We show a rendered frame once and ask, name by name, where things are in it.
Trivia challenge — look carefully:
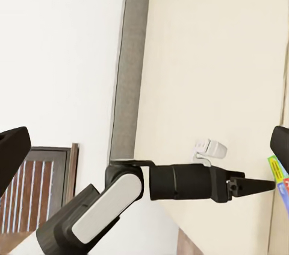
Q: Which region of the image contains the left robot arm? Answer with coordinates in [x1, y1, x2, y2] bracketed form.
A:
[8, 138, 276, 255]

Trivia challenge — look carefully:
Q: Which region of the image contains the board game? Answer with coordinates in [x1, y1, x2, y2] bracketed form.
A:
[267, 155, 289, 214]

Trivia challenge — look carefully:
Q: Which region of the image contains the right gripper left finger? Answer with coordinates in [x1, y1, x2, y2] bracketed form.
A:
[0, 126, 31, 199]

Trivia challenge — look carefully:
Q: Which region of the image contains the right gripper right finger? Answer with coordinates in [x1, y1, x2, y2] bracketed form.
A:
[270, 125, 289, 175]

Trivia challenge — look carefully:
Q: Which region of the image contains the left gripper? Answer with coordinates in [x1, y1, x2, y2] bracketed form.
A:
[172, 163, 276, 203]

